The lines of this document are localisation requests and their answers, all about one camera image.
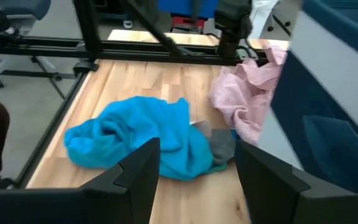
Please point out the black aluminium table frame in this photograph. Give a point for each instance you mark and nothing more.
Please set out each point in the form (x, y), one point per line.
(135, 49)

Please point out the blue plastic crate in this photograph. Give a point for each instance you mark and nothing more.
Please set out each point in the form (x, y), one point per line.
(182, 7)

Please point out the bright blue garment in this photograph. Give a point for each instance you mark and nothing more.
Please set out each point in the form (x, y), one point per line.
(135, 130)

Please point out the navy white striped fabric bin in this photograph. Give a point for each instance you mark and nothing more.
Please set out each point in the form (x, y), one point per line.
(322, 93)

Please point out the office chair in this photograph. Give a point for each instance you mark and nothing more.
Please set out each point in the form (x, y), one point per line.
(20, 6)

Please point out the red low case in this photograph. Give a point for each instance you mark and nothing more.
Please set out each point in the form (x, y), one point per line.
(188, 23)

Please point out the pink garment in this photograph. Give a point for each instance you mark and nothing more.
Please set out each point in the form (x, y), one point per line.
(241, 93)

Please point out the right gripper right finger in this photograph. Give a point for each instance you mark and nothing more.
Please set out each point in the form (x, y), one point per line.
(266, 186)

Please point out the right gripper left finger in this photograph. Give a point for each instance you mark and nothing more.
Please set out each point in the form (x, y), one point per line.
(141, 174)

